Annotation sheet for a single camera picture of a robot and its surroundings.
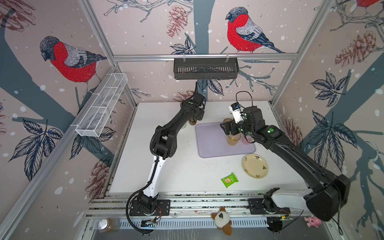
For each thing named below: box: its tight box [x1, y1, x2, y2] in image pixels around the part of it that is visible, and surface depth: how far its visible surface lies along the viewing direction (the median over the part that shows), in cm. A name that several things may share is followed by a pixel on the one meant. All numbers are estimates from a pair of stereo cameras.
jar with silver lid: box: [97, 217, 120, 233], surface depth 63 cm
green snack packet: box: [220, 172, 239, 188], surface depth 83 cm
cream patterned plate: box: [241, 153, 269, 179], surface depth 89 cm
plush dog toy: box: [211, 207, 233, 236], surface depth 70 cm
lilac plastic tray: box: [195, 121, 256, 158], surface depth 100 cm
